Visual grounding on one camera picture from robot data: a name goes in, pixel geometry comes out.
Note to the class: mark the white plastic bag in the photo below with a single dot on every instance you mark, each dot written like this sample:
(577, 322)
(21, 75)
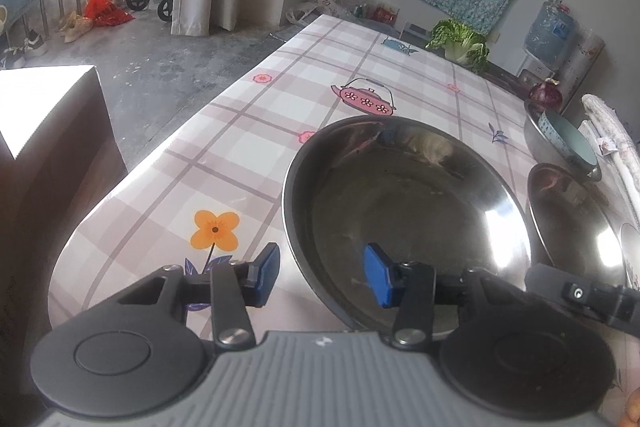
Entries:
(320, 3)

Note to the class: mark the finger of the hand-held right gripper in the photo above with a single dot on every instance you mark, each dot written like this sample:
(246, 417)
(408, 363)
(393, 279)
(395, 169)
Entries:
(580, 294)

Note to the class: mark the red onion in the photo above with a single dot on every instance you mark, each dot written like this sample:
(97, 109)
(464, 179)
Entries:
(545, 93)

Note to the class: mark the large stainless steel bowl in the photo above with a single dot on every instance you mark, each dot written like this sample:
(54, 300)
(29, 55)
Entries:
(534, 137)

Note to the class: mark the napa cabbage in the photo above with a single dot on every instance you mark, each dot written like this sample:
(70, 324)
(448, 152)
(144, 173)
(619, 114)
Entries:
(460, 42)

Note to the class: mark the cardboard box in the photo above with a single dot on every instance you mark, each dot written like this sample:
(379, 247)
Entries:
(50, 132)

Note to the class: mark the white quilted bed pad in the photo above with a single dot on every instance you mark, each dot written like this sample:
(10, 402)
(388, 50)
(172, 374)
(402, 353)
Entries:
(615, 132)

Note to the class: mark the dark sneakers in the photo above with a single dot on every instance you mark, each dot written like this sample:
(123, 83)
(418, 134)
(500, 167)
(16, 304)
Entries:
(30, 44)

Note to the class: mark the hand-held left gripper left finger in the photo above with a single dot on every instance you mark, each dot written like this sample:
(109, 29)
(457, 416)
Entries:
(267, 274)

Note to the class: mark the wide stainless steel plate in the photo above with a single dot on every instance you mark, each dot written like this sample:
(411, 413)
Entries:
(575, 217)

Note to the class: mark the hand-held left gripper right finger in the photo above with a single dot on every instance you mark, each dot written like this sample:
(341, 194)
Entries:
(380, 277)

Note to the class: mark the white water dispenser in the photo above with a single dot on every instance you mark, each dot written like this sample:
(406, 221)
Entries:
(535, 69)

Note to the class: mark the plaid printed tablecloth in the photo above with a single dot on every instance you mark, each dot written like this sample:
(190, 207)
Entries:
(240, 142)

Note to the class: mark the rolled printed mat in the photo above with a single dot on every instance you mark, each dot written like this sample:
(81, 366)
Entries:
(582, 54)

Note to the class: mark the blue water jug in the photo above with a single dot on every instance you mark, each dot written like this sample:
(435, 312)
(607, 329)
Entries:
(550, 32)

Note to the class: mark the deep stainless steel plate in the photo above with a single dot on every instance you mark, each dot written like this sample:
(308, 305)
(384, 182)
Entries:
(405, 207)

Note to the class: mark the beige shoes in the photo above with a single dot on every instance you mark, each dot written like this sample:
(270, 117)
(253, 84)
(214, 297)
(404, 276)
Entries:
(75, 27)

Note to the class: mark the crumpled red plastic bag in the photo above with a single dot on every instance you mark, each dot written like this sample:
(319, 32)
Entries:
(105, 9)

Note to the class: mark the person's right hand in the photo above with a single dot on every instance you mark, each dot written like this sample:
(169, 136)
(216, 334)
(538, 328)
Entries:
(632, 407)

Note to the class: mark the teal ceramic bowl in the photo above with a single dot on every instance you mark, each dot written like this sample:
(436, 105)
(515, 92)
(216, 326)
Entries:
(567, 139)

